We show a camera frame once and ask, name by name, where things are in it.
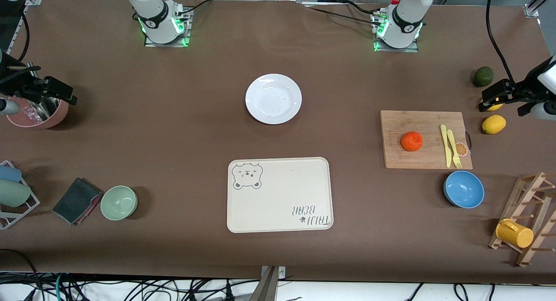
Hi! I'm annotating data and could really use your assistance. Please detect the cream bear print tray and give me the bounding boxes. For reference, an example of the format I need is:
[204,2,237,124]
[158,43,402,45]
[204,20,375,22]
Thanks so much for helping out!
[227,157,334,234]

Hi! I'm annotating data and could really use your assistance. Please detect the wooden mug rack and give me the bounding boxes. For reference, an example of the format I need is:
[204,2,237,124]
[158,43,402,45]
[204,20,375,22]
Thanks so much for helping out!
[488,172,556,268]

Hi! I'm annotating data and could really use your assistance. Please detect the white round plate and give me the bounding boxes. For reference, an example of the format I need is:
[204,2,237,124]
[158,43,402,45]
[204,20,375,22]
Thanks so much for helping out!
[245,74,302,125]

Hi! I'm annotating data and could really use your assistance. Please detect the yellow plastic fork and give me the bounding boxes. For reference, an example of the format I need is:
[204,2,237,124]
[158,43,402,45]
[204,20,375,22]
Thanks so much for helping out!
[447,129,463,169]

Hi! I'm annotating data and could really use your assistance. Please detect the orange mandarin fruit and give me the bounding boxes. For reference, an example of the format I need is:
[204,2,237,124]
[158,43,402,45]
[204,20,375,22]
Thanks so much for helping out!
[400,131,424,152]

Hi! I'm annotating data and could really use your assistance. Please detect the pink bowl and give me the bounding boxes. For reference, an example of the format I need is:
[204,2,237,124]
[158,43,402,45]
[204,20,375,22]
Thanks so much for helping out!
[6,95,70,129]

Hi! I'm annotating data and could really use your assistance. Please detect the metal scoop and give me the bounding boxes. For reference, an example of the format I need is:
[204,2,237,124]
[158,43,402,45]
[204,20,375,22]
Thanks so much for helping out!
[26,63,61,121]

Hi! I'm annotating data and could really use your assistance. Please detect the black left base cable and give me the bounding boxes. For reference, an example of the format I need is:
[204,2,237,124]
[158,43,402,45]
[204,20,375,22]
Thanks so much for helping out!
[308,6,385,28]

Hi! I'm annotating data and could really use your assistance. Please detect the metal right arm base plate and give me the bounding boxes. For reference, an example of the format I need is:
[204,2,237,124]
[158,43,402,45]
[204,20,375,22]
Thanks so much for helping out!
[144,8,192,47]

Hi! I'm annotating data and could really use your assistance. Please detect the white wire cup rack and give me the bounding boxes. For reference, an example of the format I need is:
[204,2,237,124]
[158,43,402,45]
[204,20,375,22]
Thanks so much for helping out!
[0,160,40,230]

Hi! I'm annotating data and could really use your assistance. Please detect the metal table edge bracket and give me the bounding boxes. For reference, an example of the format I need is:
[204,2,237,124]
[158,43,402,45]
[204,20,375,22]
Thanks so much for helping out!
[250,265,287,301]

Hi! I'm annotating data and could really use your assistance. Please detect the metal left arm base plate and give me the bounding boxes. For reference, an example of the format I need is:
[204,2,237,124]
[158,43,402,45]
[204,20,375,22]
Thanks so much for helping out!
[371,10,420,53]

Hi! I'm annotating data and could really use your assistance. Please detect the pale green cup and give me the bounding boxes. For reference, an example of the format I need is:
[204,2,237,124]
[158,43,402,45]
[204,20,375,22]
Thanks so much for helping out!
[0,179,32,208]

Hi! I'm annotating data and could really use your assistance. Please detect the light blue cup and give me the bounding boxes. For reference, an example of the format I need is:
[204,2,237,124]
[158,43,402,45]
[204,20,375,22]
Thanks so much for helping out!
[0,165,22,183]

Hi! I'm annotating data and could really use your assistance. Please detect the black looped floor cable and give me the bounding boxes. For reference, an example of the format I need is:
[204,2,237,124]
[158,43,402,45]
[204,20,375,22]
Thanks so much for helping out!
[0,248,42,301]

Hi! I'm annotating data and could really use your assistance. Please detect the black right base cable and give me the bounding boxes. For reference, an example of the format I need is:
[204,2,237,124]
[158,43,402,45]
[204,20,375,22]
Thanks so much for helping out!
[174,0,213,17]

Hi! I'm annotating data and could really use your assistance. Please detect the folded dark grey cloth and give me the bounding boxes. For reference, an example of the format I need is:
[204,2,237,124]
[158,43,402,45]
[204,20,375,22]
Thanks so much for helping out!
[52,177,104,226]

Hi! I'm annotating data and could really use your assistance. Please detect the dark green avocado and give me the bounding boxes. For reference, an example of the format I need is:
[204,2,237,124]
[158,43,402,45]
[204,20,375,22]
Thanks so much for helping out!
[473,66,494,88]

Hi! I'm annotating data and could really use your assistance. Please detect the yellow plastic knife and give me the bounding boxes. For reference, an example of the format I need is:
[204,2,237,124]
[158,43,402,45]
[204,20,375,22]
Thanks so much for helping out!
[440,124,453,168]

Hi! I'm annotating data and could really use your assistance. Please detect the wooden cutting board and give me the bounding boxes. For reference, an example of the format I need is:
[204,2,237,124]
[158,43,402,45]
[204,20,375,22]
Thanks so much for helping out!
[380,110,473,170]

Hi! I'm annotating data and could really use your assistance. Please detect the black base cable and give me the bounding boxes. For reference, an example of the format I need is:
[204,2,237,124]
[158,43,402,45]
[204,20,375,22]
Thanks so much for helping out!
[308,6,385,28]
[174,0,213,17]

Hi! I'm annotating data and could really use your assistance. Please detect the yellow mug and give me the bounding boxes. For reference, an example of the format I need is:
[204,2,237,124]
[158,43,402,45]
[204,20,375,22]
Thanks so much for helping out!
[496,218,534,249]

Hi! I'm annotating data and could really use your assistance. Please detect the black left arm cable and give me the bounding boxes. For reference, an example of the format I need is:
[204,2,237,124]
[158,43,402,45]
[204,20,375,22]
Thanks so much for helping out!
[486,0,516,83]

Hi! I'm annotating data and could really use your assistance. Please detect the pale green bowl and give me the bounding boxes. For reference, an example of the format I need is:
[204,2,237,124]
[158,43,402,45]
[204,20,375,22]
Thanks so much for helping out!
[100,185,139,221]

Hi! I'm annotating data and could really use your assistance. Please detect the blue bowl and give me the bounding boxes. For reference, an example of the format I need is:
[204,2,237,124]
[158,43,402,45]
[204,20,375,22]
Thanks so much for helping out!
[443,170,485,209]

